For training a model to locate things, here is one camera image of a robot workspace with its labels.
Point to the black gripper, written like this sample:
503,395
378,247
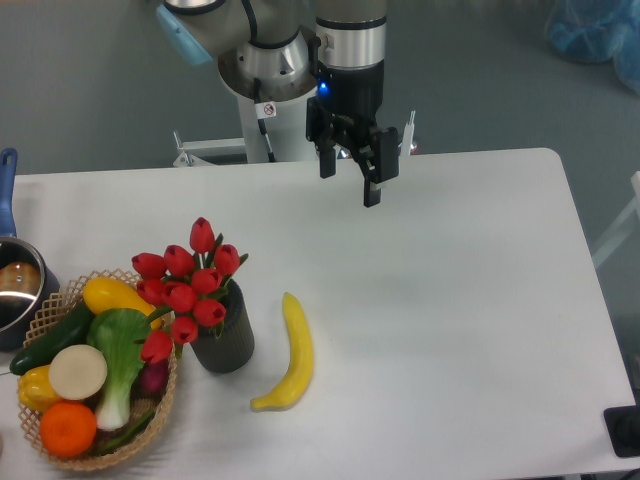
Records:
343,112

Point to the red tulip bouquet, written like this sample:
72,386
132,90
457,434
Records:
191,283

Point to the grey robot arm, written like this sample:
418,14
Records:
302,93

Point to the dark grey ribbed vase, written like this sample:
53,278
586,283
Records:
229,349

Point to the yellow banana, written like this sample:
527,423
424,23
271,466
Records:
295,382

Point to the blue plastic bag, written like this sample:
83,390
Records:
597,32

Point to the yellow squash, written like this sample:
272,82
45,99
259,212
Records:
104,293

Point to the green bok choy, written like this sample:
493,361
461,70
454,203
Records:
118,334

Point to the purple red onion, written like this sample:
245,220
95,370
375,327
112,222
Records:
154,377

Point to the woven wicker basket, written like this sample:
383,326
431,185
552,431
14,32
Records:
52,311

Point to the green cucumber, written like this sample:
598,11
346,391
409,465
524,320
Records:
71,330

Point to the white round radish slice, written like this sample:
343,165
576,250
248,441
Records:
77,372

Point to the green chili pepper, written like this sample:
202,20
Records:
111,445

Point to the black device at table edge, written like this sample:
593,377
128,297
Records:
623,429

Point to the orange fruit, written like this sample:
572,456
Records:
68,429

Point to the yellow bell pepper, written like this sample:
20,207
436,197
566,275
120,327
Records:
35,390

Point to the white metal frame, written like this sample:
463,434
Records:
619,230

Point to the blue handled saucepan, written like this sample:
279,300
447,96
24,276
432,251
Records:
26,279

